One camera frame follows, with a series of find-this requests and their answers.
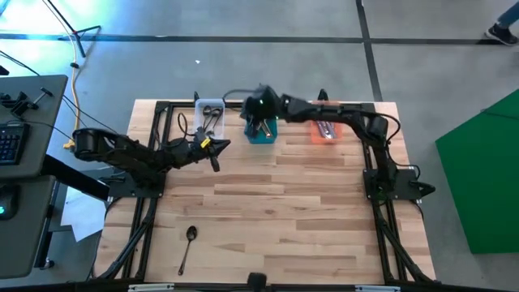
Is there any person's leg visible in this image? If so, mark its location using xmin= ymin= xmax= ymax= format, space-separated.
xmin=496 ymin=1 xmax=519 ymax=29

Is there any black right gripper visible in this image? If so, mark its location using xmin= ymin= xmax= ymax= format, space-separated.
xmin=242 ymin=84 xmax=281 ymax=138

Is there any white metal bracket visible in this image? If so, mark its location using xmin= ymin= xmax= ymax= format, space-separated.
xmin=127 ymin=283 xmax=175 ymax=292
xmin=354 ymin=284 xmax=402 ymax=292

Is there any yellow power cable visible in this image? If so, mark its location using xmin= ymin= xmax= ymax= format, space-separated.
xmin=62 ymin=30 xmax=84 ymax=155

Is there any white paper sheet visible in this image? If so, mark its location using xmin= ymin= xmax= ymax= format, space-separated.
xmin=59 ymin=190 xmax=107 ymax=243

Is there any dark grey desk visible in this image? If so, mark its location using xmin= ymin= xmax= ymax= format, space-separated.
xmin=0 ymin=174 xmax=57 ymax=279

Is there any black floor cable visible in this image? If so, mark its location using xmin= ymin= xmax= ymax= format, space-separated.
xmin=0 ymin=49 xmax=41 ymax=77
xmin=60 ymin=95 xmax=126 ymax=142

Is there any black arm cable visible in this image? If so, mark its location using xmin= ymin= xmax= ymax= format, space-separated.
xmin=221 ymin=88 xmax=255 ymax=102
xmin=176 ymin=112 xmax=191 ymax=142

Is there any black keyboard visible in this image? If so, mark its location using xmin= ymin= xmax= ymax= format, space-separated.
xmin=0 ymin=122 xmax=31 ymax=166

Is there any black computer mouse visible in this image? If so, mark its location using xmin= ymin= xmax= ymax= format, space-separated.
xmin=0 ymin=185 xmax=19 ymax=221

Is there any green panel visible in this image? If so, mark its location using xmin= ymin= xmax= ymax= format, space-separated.
xmin=435 ymin=88 xmax=519 ymax=256

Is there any clear plastic bin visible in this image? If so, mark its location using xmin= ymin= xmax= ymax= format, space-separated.
xmin=193 ymin=98 xmax=226 ymax=140

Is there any teal plastic bin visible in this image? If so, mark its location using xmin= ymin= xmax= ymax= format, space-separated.
xmin=243 ymin=115 xmax=279 ymax=145

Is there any person's foot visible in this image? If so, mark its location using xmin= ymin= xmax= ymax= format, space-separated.
xmin=484 ymin=23 xmax=519 ymax=47

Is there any black aluminium table frame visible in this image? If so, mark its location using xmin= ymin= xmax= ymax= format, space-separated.
xmin=95 ymin=88 xmax=437 ymax=285

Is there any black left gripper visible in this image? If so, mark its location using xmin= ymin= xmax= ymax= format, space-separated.
xmin=190 ymin=127 xmax=232 ymax=174

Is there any black desk clamp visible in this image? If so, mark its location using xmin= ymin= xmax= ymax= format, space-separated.
xmin=0 ymin=86 xmax=54 ymax=117

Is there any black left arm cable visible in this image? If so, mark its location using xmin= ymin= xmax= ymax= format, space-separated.
xmin=176 ymin=112 xmax=191 ymax=142

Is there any black tripod stand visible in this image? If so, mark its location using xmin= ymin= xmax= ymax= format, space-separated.
xmin=42 ymin=0 xmax=103 ymax=59

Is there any orange translucent plastic bin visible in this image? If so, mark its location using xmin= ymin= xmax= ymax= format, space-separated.
xmin=310 ymin=101 xmax=344 ymax=146

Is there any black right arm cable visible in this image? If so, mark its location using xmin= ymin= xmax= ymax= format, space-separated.
xmin=221 ymin=88 xmax=255 ymax=102

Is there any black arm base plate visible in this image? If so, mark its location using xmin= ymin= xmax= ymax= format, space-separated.
xmin=105 ymin=165 xmax=168 ymax=200
xmin=362 ymin=167 xmax=437 ymax=203

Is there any black desk support bar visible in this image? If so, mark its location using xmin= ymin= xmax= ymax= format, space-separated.
xmin=40 ymin=155 xmax=111 ymax=203

